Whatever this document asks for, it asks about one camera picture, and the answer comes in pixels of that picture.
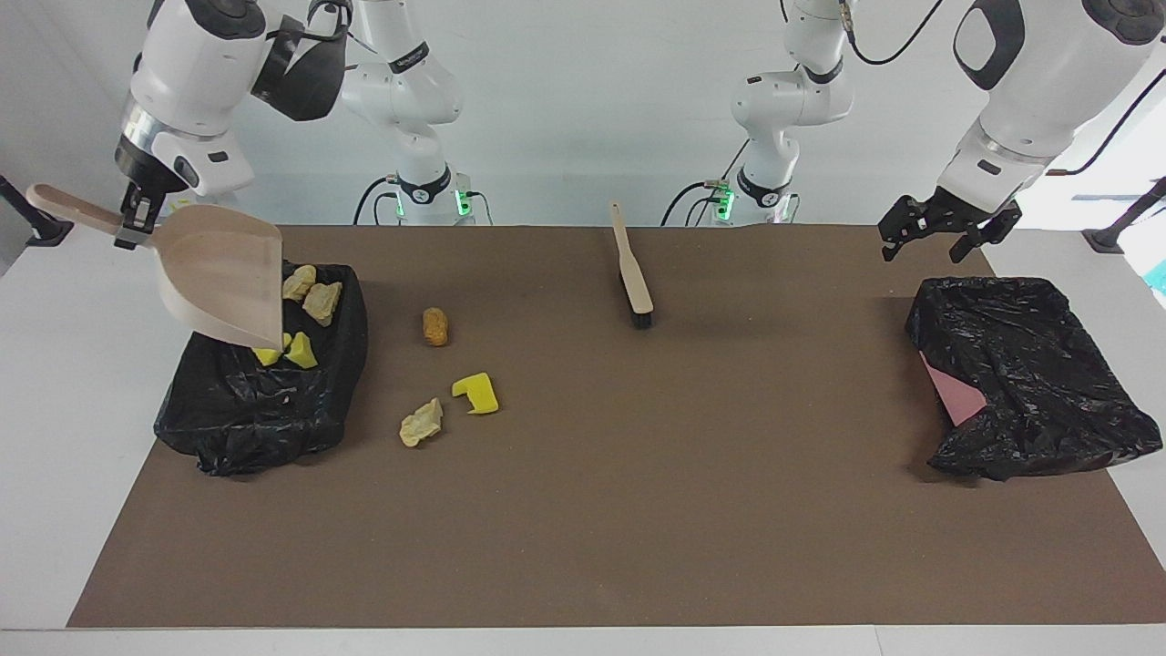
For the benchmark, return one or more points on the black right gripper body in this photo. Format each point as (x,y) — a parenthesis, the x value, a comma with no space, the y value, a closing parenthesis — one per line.
(146,173)

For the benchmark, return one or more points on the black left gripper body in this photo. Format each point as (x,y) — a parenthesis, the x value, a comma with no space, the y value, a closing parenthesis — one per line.
(976,220)

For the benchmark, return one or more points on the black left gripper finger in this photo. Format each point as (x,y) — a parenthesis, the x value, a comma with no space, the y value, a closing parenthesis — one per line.
(988,239)
(911,220)

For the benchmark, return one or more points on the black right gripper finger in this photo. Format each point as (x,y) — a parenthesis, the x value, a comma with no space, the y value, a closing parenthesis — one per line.
(135,228)

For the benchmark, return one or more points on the beige plastic dustpan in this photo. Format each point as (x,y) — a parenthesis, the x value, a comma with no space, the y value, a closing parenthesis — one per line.
(219,273)

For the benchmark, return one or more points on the tan croissant piece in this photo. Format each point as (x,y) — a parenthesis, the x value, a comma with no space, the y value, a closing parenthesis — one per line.
(299,282)

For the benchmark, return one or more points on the green topped yellow sponge piece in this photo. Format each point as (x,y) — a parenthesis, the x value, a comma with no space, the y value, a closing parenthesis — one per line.
(270,355)

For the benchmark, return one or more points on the pale beige foam chunk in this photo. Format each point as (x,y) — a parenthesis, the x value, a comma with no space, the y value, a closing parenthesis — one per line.
(323,302)

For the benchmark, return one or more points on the small yellow sponge piece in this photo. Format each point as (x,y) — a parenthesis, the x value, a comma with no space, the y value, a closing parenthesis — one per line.
(302,352)

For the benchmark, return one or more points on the beige hand brush black bristles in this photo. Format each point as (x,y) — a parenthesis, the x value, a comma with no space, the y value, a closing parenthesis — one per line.
(638,287)

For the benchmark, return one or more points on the brown cork nugget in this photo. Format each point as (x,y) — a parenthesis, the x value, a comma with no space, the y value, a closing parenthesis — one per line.
(436,328)

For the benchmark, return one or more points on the pale cream foam chunk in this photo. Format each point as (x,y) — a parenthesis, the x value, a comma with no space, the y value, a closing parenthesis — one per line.
(421,424)

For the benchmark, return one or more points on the notched yellow sponge piece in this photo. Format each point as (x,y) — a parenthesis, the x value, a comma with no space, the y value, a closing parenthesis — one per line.
(483,394)

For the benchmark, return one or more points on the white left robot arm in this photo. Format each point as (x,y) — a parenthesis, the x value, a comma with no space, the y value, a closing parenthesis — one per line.
(1048,73)

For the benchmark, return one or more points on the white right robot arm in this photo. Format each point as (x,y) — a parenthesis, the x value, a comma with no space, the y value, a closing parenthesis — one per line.
(191,55)

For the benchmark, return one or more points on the pink bin with black bag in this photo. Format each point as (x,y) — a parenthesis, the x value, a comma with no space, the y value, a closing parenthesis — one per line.
(1029,364)

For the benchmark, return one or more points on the black bag lined bin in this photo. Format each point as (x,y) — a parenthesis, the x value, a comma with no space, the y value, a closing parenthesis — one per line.
(237,419)

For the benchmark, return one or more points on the brown table mat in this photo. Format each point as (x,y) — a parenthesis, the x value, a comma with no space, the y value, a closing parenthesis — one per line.
(592,501)

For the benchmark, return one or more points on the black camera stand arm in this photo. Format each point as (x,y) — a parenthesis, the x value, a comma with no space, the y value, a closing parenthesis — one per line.
(1107,240)
(46,232)

